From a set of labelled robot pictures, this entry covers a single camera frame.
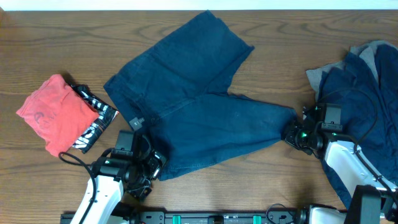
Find dark blue denim shorts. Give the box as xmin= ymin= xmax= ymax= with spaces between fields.
xmin=104 ymin=11 xmax=297 ymax=180

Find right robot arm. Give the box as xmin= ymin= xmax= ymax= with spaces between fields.
xmin=282 ymin=120 xmax=397 ymax=223

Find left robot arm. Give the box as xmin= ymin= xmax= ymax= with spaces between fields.
xmin=71 ymin=148 xmax=167 ymax=223

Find grey garment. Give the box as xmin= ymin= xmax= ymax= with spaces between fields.
xmin=305 ymin=40 xmax=397 ymax=101

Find black white patterned garment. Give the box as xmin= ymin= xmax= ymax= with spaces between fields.
xmin=71 ymin=85 xmax=119 ymax=154

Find dark blue garment pile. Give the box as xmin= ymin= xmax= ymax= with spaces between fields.
xmin=317 ymin=43 xmax=398 ymax=210

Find red folded garment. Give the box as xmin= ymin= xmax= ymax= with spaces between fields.
xmin=16 ymin=74 xmax=99 ymax=157

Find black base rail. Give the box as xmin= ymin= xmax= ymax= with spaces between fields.
xmin=60 ymin=210 xmax=352 ymax=224

